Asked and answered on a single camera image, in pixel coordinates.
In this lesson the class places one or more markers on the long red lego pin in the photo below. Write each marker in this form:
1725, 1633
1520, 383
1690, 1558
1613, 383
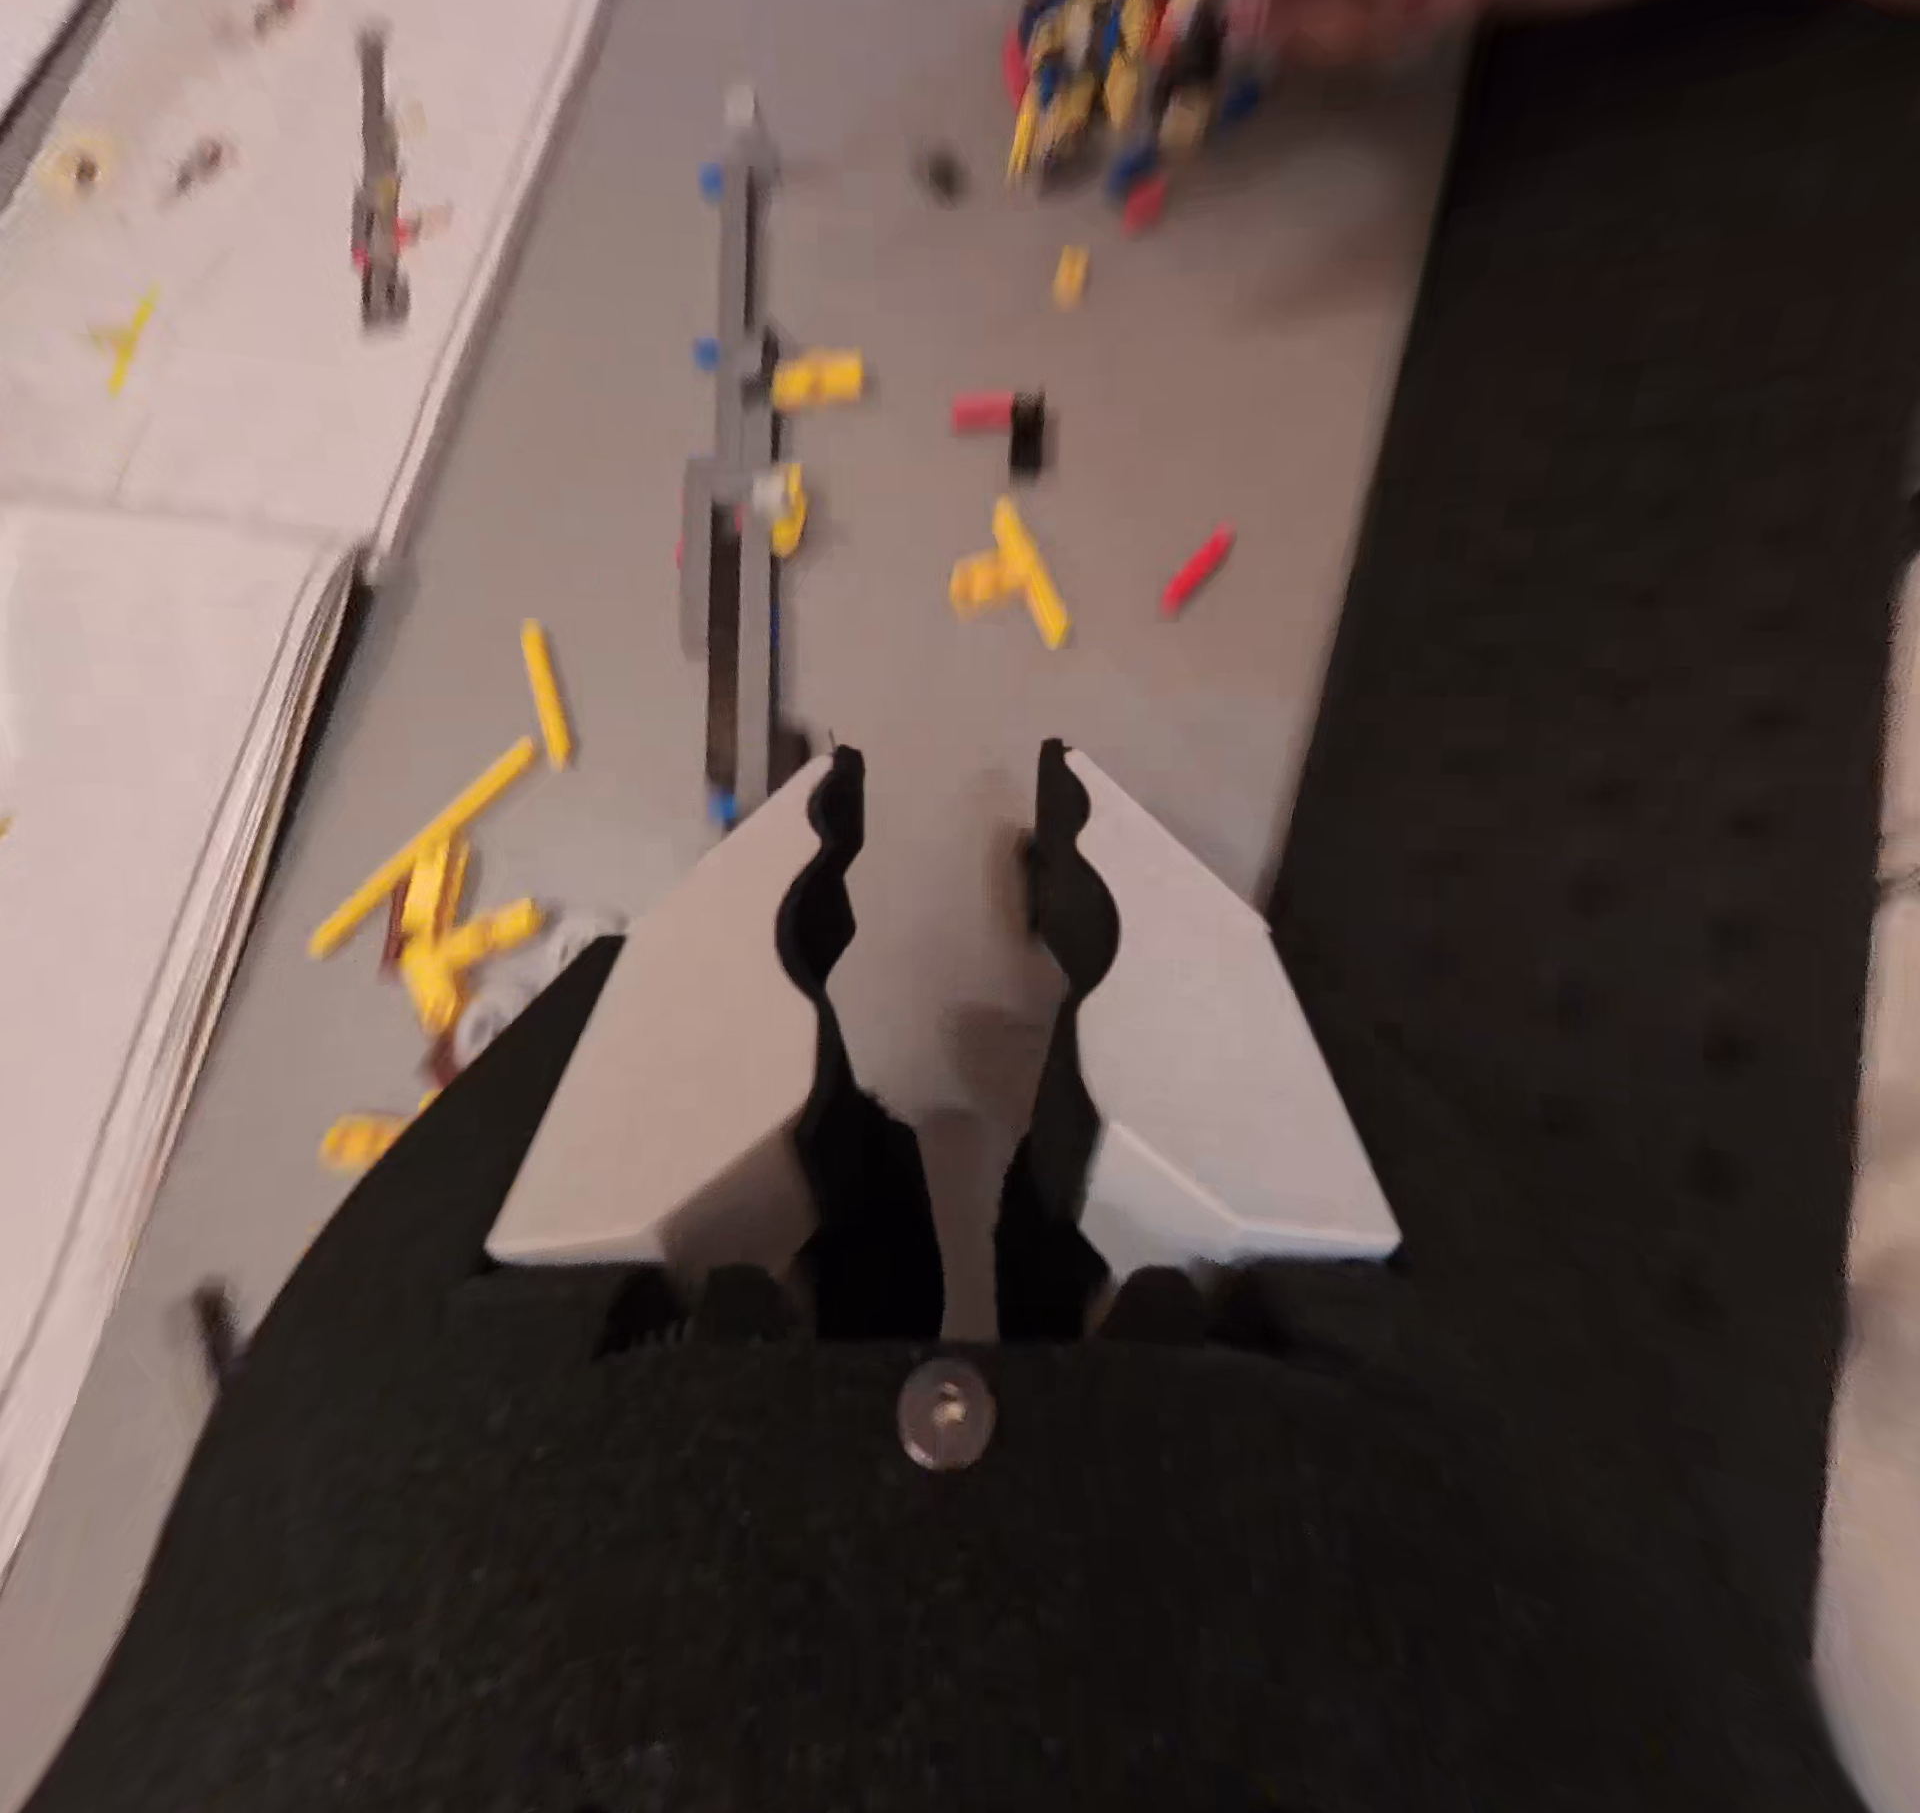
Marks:
1199, 570

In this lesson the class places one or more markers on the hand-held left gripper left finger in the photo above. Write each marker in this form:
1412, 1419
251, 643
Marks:
662, 1094

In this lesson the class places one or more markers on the white lego instruction booklet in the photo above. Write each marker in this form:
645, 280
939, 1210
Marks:
180, 390

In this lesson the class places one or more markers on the yellow round lego bush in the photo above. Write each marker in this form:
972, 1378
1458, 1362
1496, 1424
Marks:
1069, 277

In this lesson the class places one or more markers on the grey lego beam assembly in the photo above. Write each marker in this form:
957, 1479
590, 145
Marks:
736, 268

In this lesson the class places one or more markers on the black lego pin connector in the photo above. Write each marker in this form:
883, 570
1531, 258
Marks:
1028, 433

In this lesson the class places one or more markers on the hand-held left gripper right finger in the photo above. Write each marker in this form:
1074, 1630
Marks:
1231, 1094

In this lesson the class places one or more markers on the dark grey lego connector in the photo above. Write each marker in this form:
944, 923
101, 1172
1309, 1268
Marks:
944, 174

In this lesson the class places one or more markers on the yellow two-hole lego beam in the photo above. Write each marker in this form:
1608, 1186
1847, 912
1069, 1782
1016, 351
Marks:
360, 1139

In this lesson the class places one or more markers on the pile of colourful lego pins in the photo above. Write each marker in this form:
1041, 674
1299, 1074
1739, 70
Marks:
1111, 28

